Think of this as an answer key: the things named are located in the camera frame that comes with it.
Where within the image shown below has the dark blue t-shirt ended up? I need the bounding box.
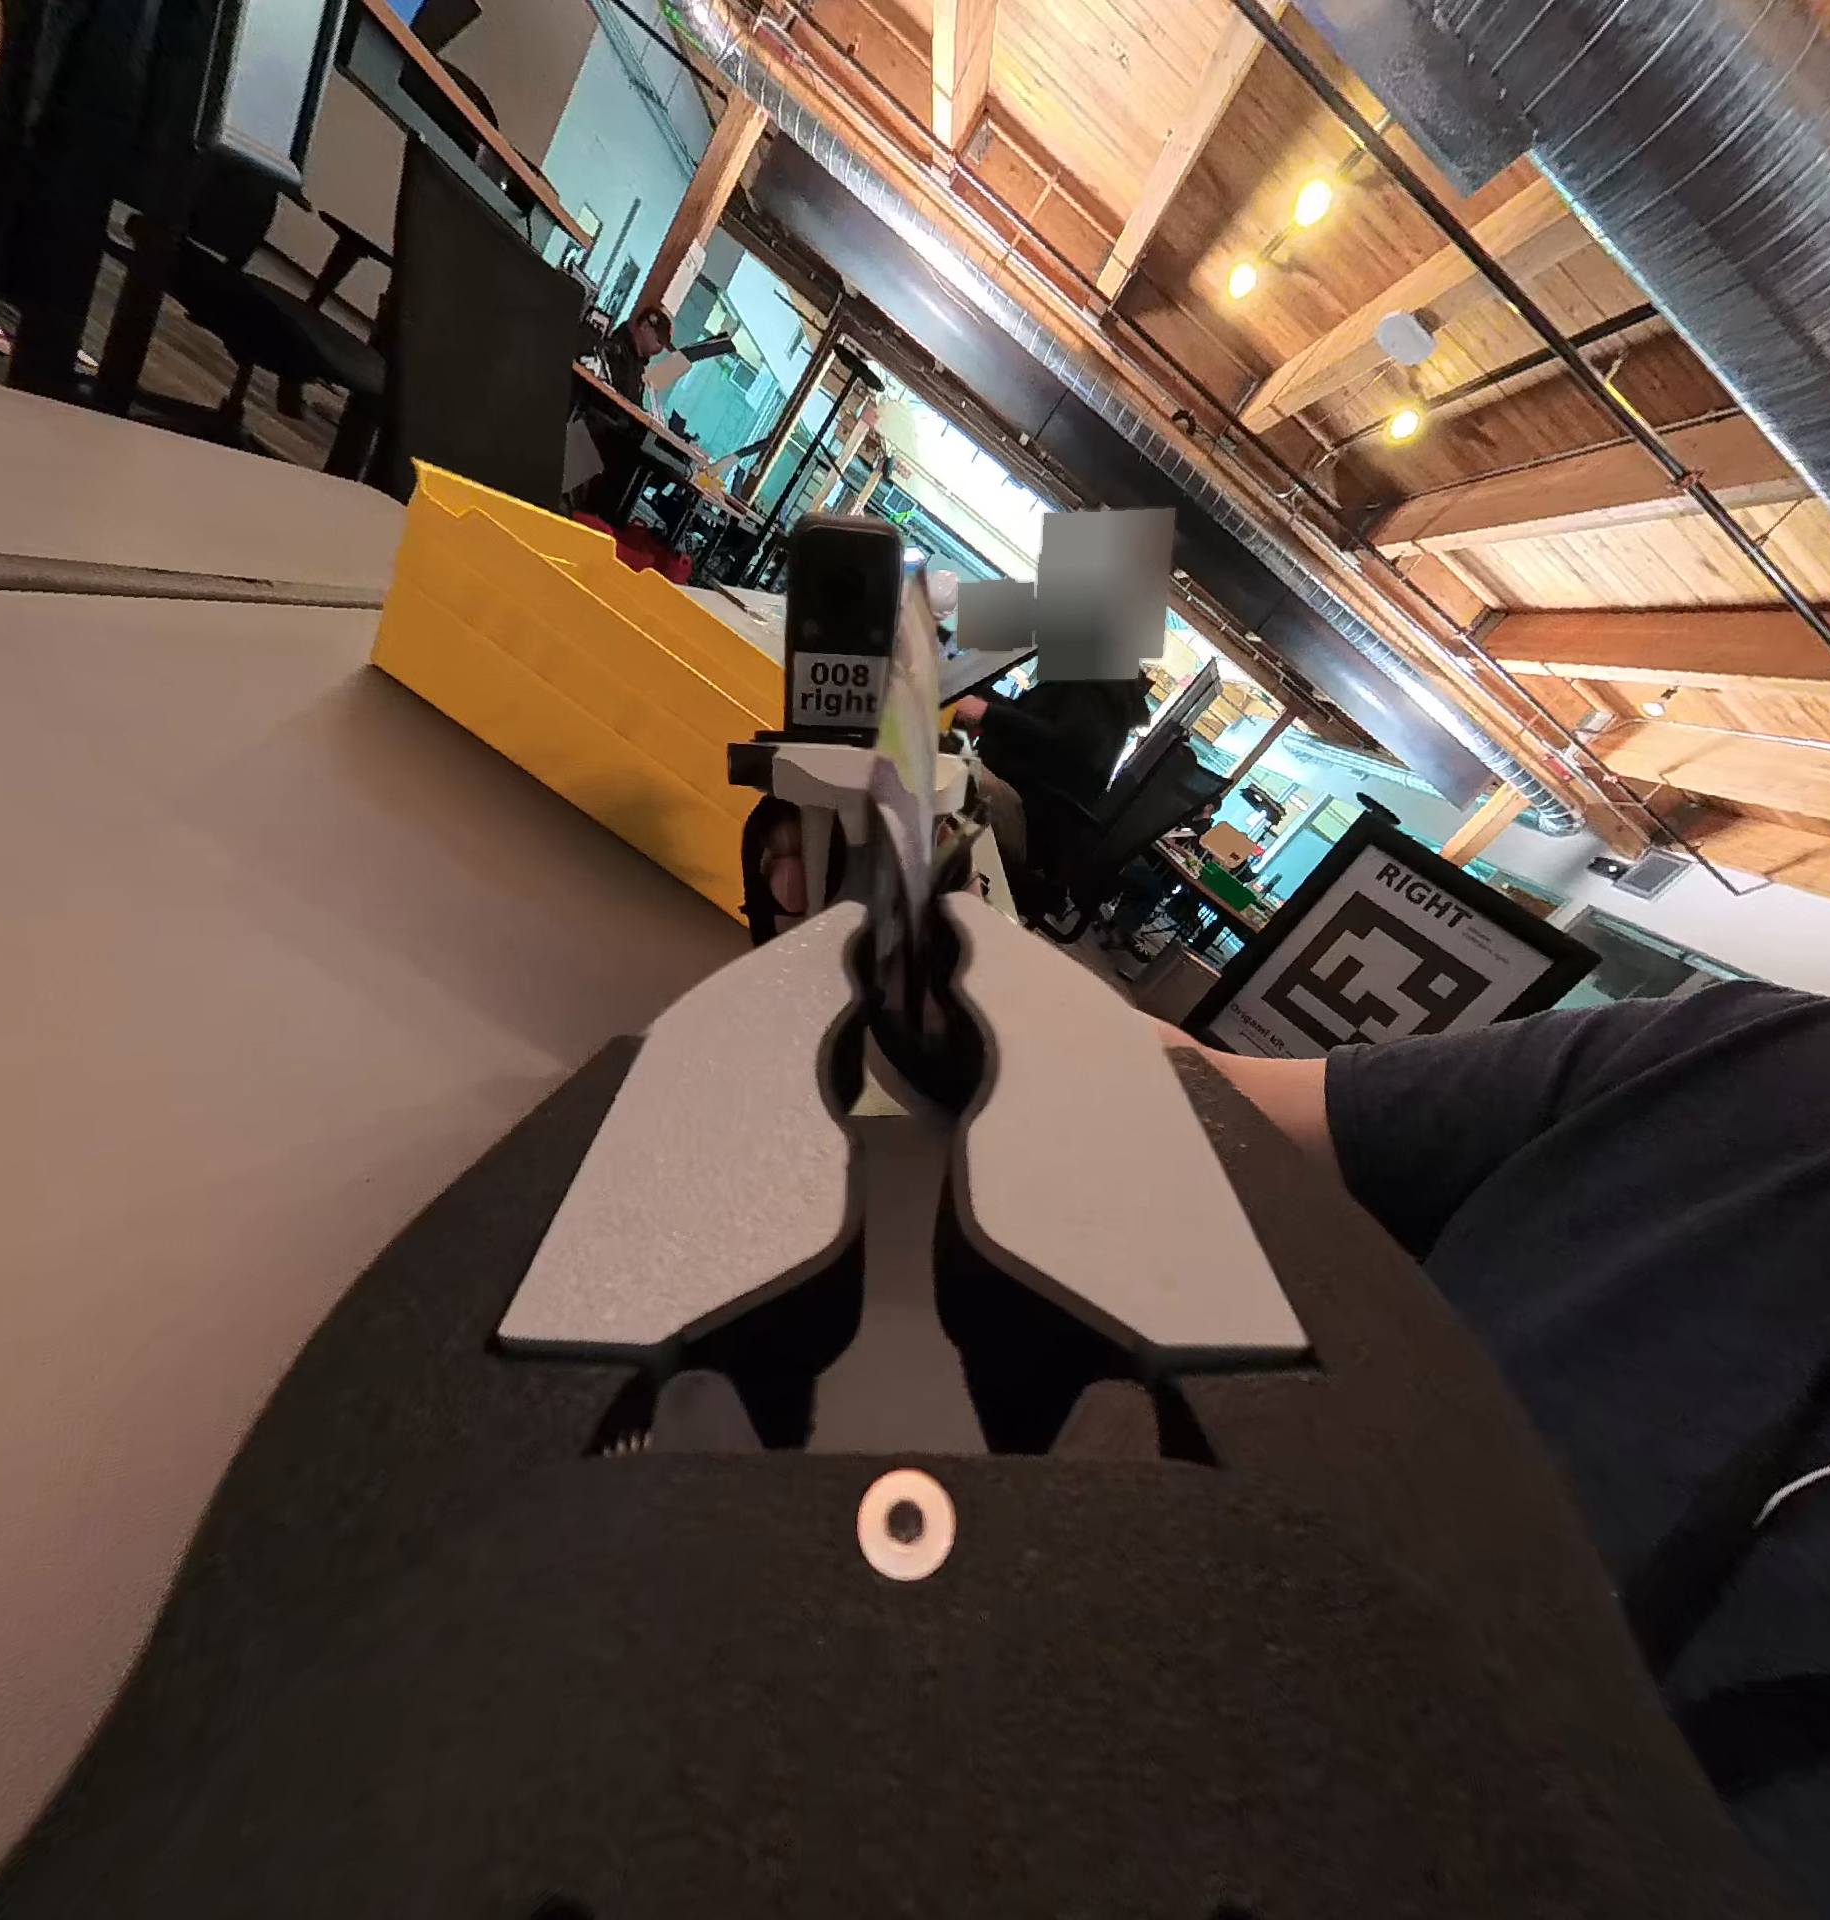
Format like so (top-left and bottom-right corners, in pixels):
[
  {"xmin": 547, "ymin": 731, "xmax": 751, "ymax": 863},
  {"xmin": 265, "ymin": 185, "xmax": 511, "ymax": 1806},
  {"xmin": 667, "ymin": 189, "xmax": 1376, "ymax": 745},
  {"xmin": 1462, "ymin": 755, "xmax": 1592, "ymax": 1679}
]
[{"xmin": 1324, "ymin": 982, "xmax": 1830, "ymax": 1920}]

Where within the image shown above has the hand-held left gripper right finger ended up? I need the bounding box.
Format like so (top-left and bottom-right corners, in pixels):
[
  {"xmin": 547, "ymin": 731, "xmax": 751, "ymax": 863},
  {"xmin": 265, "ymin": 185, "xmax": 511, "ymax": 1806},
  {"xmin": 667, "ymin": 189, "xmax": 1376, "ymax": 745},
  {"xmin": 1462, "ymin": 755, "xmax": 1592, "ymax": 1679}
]
[{"xmin": 937, "ymin": 892, "xmax": 1318, "ymax": 1372}]

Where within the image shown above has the stack of yellow plastic bins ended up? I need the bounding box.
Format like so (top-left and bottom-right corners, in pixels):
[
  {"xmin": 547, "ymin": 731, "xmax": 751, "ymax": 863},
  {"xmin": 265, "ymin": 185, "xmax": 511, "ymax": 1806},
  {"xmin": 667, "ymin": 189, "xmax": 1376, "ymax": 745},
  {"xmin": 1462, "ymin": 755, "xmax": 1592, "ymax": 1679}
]
[{"xmin": 373, "ymin": 456, "xmax": 800, "ymax": 926}]

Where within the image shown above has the large silver air duct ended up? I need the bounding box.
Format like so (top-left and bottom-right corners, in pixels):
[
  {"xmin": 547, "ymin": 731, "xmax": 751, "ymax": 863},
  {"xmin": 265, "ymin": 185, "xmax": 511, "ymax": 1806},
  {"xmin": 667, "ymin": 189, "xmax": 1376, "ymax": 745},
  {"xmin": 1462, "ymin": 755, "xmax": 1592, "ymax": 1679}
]
[{"xmin": 1281, "ymin": 0, "xmax": 1830, "ymax": 554}]

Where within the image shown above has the thin ribbed silver duct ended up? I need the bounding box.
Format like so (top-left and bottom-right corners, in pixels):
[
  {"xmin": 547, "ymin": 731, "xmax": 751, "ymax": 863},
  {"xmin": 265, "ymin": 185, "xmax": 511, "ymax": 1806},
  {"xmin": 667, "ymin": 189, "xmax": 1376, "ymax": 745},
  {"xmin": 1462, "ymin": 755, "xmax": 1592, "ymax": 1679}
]
[{"xmin": 690, "ymin": 0, "xmax": 1592, "ymax": 841}]

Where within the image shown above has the dark wooden chair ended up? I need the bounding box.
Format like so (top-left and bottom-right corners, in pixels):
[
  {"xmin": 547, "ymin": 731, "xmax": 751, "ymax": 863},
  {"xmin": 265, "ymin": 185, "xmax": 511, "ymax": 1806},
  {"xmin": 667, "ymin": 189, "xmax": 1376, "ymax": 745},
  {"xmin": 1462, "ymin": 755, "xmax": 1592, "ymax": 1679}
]
[{"xmin": 106, "ymin": 195, "xmax": 394, "ymax": 458}]

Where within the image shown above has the person's right forearm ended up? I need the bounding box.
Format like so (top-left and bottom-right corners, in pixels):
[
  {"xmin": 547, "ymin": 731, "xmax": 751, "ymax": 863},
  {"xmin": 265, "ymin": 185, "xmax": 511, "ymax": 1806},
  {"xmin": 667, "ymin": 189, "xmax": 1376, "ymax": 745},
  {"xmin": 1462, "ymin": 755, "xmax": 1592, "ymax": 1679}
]
[{"xmin": 1155, "ymin": 1019, "xmax": 1355, "ymax": 1189}]

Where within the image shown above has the colourful patterned origami paper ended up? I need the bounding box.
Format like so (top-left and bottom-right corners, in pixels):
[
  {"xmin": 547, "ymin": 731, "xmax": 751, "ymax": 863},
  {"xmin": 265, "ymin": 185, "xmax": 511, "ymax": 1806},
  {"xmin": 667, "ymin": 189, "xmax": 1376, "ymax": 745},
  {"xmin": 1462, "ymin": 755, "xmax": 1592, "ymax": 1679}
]
[{"xmin": 854, "ymin": 569, "xmax": 965, "ymax": 1119}]

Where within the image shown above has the black framed marker sign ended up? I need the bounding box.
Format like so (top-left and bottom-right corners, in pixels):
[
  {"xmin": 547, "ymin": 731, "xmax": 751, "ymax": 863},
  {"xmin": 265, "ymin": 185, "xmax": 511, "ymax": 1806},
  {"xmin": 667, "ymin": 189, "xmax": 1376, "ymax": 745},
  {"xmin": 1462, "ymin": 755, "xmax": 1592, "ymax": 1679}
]
[{"xmin": 1186, "ymin": 810, "xmax": 1606, "ymax": 1065}]

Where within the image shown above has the black partition panel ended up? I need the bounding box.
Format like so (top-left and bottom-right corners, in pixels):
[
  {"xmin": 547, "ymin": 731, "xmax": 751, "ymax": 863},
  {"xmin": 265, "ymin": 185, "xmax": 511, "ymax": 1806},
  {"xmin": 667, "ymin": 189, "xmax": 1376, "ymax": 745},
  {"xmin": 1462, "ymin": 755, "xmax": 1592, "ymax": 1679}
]
[{"xmin": 381, "ymin": 132, "xmax": 589, "ymax": 518}]

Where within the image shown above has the black office chair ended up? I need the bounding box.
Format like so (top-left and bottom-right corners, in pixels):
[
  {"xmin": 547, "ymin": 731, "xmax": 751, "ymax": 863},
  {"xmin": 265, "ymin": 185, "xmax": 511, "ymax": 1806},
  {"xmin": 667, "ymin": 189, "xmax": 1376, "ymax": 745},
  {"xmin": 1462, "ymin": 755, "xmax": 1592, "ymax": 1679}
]
[{"xmin": 1036, "ymin": 659, "xmax": 1235, "ymax": 938}]

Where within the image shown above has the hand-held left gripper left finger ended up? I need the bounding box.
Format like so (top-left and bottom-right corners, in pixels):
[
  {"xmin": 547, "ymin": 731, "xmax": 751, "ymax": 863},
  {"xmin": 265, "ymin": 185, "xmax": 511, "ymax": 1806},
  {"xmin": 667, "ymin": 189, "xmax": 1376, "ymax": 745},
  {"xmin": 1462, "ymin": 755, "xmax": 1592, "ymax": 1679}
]
[{"xmin": 496, "ymin": 898, "xmax": 874, "ymax": 1360}]

